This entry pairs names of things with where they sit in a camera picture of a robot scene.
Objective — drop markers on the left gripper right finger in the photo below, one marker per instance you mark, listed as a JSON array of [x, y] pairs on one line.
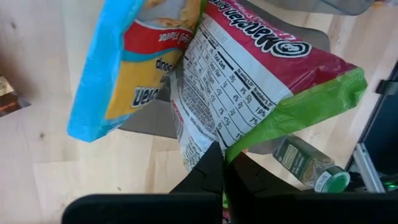
[[255, 180]]

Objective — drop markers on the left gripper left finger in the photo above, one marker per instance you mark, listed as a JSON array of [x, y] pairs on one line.
[[208, 174]]

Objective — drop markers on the green-lid spice jar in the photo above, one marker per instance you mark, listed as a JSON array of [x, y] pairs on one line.
[[311, 165]]

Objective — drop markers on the green and white snack packet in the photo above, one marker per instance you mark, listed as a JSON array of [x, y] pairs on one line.
[[248, 77]]

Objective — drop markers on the yellow red blue snack bag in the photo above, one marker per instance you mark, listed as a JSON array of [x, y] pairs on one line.
[[99, 77]]

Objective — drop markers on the brown chocolate snack packet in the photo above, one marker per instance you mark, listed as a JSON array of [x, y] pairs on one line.
[[9, 99]]

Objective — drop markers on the black aluminium frame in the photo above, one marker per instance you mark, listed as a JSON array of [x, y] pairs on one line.
[[379, 130]]

